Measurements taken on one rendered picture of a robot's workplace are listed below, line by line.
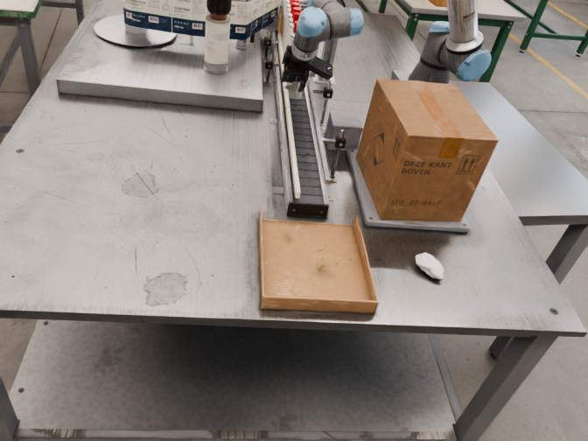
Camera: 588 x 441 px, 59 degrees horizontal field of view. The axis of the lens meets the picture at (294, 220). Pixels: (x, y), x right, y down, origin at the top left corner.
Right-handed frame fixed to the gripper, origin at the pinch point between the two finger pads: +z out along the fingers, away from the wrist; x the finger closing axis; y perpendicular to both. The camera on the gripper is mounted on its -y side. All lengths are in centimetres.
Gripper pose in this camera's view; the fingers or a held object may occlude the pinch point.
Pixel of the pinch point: (298, 89)
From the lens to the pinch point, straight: 179.4
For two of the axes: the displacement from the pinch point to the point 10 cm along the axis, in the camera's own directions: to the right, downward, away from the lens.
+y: -9.9, -0.7, -1.5
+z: -1.6, 3.3, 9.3
